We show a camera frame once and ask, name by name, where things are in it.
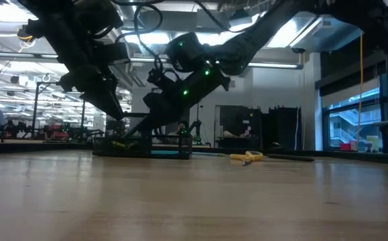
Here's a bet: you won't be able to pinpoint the pale green container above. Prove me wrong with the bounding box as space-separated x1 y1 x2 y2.
366 135 381 152

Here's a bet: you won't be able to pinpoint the long ceiling light tube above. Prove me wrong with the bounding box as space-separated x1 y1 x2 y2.
129 57 304 70

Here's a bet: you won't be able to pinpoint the white hanging cable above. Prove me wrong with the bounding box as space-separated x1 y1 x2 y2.
293 106 301 151

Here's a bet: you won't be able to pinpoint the black wall panel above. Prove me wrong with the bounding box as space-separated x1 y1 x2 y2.
214 104 262 150
262 106 302 151

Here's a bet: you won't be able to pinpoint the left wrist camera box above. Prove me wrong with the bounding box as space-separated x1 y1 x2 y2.
94 42 131 67

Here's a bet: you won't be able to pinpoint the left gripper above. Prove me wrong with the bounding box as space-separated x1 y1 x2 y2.
58 63 126 121

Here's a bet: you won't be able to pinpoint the grey pen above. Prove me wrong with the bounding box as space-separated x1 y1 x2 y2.
192 151 230 158

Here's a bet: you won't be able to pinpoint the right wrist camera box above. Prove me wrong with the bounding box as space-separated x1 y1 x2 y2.
145 68 178 96

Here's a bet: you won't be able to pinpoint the yellow handled scissors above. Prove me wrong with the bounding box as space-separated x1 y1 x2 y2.
229 150 265 167

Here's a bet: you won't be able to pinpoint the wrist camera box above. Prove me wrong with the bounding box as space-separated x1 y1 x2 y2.
145 68 178 96
94 42 131 67

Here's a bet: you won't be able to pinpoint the black mesh desk organizer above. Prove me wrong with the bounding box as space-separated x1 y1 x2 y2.
91 112 194 160

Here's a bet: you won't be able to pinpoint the red background equipment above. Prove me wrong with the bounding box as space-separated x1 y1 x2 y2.
44 123 70 141

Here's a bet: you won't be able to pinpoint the black standing desk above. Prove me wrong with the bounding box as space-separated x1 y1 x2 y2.
215 135 261 150

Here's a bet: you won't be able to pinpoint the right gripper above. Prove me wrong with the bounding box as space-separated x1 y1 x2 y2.
123 92 190 139

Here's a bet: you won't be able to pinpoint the black pen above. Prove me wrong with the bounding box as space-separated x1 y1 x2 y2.
266 153 316 163

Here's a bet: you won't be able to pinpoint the white box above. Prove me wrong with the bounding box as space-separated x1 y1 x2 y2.
350 140 366 152

